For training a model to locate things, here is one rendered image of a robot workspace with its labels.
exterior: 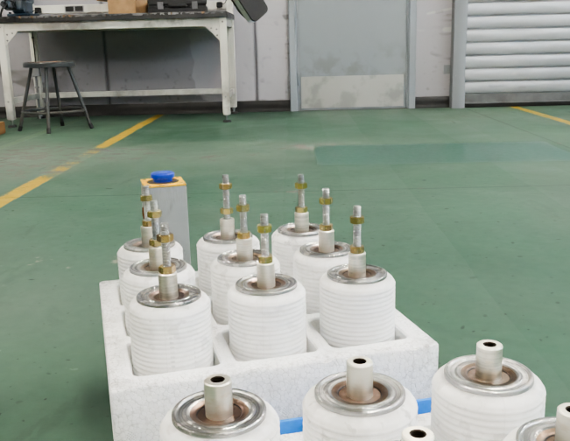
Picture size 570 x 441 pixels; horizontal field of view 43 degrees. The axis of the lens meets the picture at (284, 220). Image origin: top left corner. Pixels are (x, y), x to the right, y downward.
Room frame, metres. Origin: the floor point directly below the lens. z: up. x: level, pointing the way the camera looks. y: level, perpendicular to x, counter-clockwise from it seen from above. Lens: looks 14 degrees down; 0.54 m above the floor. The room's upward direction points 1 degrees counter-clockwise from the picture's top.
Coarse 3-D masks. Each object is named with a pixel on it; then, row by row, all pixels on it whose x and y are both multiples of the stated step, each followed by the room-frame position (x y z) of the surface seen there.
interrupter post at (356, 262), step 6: (348, 252) 0.86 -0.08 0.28; (348, 258) 0.86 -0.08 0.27; (354, 258) 0.85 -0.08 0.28; (360, 258) 0.85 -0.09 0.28; (348, 264) 0.86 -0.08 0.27; (354, 264) 0.85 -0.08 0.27; (360, 264) 0.85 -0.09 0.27; (348, 270) 0.86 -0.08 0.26; (354, 270) 0.85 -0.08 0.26; (360, 270) 0.85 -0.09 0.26; (354, 276) 0.85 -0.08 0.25; (360, 276) 0.85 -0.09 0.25
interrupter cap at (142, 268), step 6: (174, 258) 0.94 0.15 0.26; (132, 264) 0.92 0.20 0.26; (138, 264) 0.92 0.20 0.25; (144, 264) 0.92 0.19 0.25; (174, 264) 0.92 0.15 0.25; (180, 264) 0.92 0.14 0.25; (132, 270) 0.89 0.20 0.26; (138, 270) 0.90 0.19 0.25; (144, 270) 0.89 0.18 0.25; (150, 270) 0.90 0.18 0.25; (156, 270) 0.90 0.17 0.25; (180, 270) 0.89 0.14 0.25; (150, 276) 0.88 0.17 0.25
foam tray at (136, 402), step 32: (128, 352) 0.81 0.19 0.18; (224, 352) 0.80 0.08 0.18; (320, 352) 0.79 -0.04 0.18; (352, 352) 0.79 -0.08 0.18; (384, 352) 0.79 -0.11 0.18; (416, 352) 0.80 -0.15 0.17; (128, 384) 0.72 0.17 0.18; (160, 384) 0.72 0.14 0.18; (192, 384) 0.73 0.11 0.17; (256, 384) 0.75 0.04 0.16; (288, 384) 0.76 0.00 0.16; (416, 384) 0.80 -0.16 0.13; (128, 416) 0.71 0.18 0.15; (160, 416) 0.72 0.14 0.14; (288, 416) 0.76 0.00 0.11
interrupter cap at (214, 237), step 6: (204, 234) 1.06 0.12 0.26; (210, 234) 1.07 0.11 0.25; (216, 234) 1.07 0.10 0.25; (252, 234) 1.06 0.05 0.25; (204, 240) 1.04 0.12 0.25; (210, 240) 1.03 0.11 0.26; (216, 240) 1.04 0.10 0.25; (222, 240) 1.03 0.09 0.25; (228, 240) 1.03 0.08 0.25; (234, 240) 1.03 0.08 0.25
